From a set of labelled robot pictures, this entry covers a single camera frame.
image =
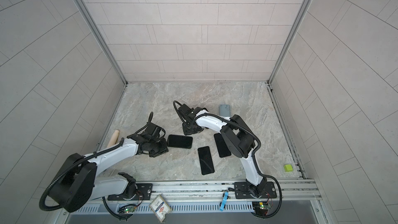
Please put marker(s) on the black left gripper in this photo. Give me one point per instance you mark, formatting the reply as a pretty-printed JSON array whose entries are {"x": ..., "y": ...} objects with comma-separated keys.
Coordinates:
[{"x": 164, "y": 149}]

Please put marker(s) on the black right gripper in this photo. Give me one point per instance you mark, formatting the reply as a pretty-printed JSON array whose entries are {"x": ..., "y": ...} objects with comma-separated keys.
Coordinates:
[{"x": 186, "y": 132}]

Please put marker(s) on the black phone case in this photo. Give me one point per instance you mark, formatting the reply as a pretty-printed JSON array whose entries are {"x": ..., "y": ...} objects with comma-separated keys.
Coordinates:
[{"x": 179, "y": 141}]

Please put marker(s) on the black phone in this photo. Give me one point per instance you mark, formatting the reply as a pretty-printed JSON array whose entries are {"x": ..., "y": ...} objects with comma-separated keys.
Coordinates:
[
  {"x": 206, "y": 163},
  {"x": 222, "y": 148}
]

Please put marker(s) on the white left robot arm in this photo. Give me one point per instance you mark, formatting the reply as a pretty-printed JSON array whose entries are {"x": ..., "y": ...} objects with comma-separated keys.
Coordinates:
[{"x": 79, "y": 181}]

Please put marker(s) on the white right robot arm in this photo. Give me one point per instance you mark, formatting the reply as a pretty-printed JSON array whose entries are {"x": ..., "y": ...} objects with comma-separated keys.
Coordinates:
[{"x": 240, "y": 140}]

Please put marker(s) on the light blue phone case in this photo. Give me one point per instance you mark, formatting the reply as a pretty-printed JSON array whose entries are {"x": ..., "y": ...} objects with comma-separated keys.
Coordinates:
[{"x": 225, "y": 110}]

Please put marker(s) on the wooden rolling pin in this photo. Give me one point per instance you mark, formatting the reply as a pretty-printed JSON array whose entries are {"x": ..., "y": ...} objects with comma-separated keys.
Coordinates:
[{"x": 114, "y": 139}]

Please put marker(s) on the white label card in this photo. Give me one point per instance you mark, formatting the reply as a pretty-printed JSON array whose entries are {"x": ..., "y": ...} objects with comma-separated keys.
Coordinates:
[{"x": 160, "y": 208}]

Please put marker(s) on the left circuit board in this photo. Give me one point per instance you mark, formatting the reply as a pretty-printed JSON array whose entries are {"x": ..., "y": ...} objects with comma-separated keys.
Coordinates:
[{"x": 127, "y": 209}]

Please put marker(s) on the circuit board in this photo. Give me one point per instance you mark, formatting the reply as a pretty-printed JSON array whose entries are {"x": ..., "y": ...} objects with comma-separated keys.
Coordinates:
[
  {"x": 127, "y": 209},
  {"x": 261, "y": 209}
]

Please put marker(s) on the blue clip tag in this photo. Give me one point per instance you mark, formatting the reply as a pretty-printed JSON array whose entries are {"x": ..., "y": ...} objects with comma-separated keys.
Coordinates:
[{"x": 224, "y": 201}]

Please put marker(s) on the green cube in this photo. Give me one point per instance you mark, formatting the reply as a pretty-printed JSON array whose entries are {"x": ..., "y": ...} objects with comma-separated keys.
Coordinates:
[{"x": 288, "y": 168}]

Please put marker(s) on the right circuit board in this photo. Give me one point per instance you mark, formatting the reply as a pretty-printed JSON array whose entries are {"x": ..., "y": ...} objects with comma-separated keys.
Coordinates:
[{"x": 261, "y": 209}]

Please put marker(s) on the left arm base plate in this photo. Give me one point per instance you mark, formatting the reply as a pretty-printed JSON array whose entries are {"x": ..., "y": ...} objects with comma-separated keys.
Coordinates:
[{"x": 138, "y": 192}]

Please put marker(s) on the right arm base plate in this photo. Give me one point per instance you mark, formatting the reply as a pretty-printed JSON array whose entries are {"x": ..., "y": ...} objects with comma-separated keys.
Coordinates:
[{"x": 246, "y": 190}]

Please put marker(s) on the aluminium corner rail left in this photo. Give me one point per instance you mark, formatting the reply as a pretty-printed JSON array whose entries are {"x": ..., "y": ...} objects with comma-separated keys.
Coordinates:
[{"x": 99, "y": 37}]

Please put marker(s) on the aluminium corner rail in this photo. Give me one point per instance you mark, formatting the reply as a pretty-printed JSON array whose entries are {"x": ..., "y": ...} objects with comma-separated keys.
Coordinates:
[
  {"x": 99, "y": 37},
  {"x": 297, "y": 22}
]

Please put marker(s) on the aluminium front rail frame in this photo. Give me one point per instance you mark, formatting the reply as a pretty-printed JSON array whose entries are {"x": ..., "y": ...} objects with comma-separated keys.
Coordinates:
[{"x": 200, "y": 196}]

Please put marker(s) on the aluminium corner rail right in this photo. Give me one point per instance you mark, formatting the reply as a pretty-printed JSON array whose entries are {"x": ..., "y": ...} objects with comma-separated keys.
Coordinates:
[{"x": 297, "y": 22}]

